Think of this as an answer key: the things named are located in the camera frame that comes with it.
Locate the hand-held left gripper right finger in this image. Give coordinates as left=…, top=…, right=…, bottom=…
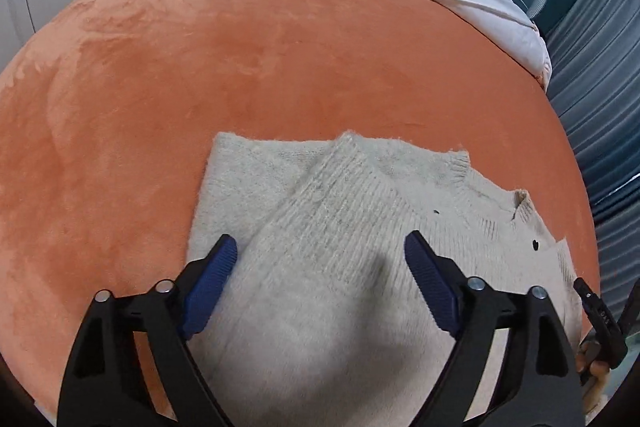
left=404, top=231, right=586, bottom=427

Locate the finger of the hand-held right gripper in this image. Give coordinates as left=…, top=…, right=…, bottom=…
left=573, top=276, right=629, bottom=368

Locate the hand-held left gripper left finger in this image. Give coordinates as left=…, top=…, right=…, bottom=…
left=56, top=234, right=238, bottom=427

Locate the cream knitted sweater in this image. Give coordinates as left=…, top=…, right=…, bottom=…
left=187, top=131, right=583, bottom=427

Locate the person's right hand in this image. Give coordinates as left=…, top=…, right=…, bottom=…
left=575, top=339, right=610, bottom=414

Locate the orange plush blanket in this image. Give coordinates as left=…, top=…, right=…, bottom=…
left=0, top=0, right=601, bottom=427

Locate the blue-grey curtain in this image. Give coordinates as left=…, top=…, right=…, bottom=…
left=542, top=0, right=640, bottom=413

